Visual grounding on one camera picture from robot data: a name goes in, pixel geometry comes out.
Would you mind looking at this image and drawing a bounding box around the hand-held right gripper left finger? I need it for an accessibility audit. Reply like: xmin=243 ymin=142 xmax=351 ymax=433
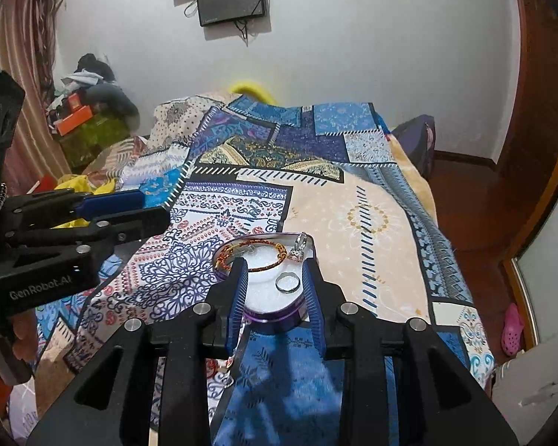
xmin=25 ymin=258 xmax=250 ymax=446

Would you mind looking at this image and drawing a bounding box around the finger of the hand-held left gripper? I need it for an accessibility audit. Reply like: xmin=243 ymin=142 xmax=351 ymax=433
xmin=14 ymin=207 xmax=171 ymax=263
xmin=7 ymin=190 xmax=146 ymax=229

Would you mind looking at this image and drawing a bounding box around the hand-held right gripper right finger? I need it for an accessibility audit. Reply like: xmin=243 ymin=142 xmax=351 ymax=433
xmin=301 ymin=258 xmax=522 ymax=446

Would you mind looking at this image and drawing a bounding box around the purple heart-shaped jewelry box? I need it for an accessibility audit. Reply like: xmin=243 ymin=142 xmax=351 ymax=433
xmin=212 ymin=231 xmax=318 ymax=335

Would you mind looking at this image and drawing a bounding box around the plain silver ring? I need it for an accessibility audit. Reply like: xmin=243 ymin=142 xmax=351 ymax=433
xmin=275 ymin=272 xmax=301 ymax=294

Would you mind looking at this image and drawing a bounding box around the red and gold bangle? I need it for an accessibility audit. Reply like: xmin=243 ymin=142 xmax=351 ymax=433
xmin=213 ymin=237 xmax=289 ymax=275

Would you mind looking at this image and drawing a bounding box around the silver ring with stone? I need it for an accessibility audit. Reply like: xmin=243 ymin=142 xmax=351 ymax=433
xmin=288 ymin=232 xmax=310 ymax=264

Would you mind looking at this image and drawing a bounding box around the person's left hand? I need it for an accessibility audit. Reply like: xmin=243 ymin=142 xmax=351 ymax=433
xmin=8 ymin=309 xmax=40 ymax=364

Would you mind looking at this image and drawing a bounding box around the yellow cloth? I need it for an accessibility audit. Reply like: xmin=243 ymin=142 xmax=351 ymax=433
xmin=50 ymin=174 xmax=118 ymax=229

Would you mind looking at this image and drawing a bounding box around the green patterned cloth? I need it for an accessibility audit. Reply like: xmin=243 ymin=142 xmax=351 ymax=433
xmin=58 ymin=115 xmax=132 ymax=169

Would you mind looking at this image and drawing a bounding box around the orange box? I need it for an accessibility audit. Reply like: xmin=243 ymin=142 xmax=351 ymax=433
xmin=54 ymin=105 xmax=95 ymax=137

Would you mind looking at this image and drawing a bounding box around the patchwork printed blanket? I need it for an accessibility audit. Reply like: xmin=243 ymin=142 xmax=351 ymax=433
xmin=9 ymin=90 xmax=496 ymax=446

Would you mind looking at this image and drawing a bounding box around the pile of dark clothes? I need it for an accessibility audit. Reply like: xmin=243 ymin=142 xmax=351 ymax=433
xmin=60 ymin=53 xmax=141 ymax=127

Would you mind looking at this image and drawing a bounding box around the striped curtain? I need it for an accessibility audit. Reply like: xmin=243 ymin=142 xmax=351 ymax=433
xmin=0 ymin=0 xmax=74 ymax=196

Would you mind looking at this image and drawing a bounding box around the yellow curved object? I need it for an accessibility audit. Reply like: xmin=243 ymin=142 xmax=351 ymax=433
xmin=227 ymin=81 xmax=280 ymax=106

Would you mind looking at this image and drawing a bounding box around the dark purple pillow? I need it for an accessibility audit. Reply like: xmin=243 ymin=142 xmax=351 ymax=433
xmin=391 ymin=115 xmax=436 ymax=180

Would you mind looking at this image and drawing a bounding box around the pink clog shoe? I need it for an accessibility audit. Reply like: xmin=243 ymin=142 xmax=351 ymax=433
xmin=501 ymin=303 xmax=526 ymax=358

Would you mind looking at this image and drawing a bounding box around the white sack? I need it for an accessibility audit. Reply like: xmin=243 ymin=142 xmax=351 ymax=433
xmin=490 ymin=341 xmax=558 ymax=430

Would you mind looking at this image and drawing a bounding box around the wooden door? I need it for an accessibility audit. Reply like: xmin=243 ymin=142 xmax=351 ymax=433
xmin=492 ymin=0 xmax=558 ymax=263

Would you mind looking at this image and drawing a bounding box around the black hanging cable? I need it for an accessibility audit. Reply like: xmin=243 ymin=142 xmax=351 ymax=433
xmin=234 ymin=17 xmax=253 ymax=48

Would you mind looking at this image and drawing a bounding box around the black wall-mounted box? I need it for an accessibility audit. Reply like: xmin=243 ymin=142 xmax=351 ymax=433
xmin=195 ymin=0 xmax=269 ymax=28

